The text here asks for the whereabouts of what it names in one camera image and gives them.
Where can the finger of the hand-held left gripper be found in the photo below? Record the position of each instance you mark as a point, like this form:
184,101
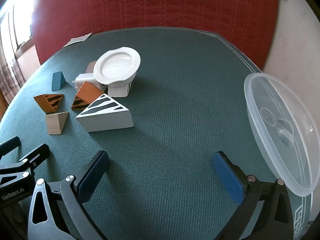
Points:
10,147
37,157

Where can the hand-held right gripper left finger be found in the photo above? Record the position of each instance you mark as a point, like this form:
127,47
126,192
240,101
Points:
92,176

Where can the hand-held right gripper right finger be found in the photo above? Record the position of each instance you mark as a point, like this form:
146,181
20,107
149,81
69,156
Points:
227,177

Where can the plain wooden wedge block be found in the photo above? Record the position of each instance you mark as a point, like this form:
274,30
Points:
56,125

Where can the orange striped wedge block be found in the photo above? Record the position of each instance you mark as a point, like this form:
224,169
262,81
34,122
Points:
87,92
46,103

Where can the large white striped wedge block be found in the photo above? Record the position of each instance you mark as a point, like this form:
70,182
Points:
107,120

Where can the clear plastic bowl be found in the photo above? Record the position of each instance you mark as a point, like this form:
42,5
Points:
275,105

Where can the small white striped block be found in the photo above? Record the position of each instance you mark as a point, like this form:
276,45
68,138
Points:
117,92

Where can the white plug charger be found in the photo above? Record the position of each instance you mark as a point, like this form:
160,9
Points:
85,79

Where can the brown rectangular wooden block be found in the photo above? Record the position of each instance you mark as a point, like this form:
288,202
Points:
90,68

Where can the small white bowl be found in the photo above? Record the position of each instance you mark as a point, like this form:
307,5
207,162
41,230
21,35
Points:
117,66

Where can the patterned curtain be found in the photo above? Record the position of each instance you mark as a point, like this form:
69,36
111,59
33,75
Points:
10,77

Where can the blue flat block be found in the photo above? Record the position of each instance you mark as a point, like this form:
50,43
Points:
58,81

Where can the window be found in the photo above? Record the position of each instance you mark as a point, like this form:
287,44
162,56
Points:
22,30

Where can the white paper sachet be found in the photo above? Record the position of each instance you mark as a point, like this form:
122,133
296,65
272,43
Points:
77,40

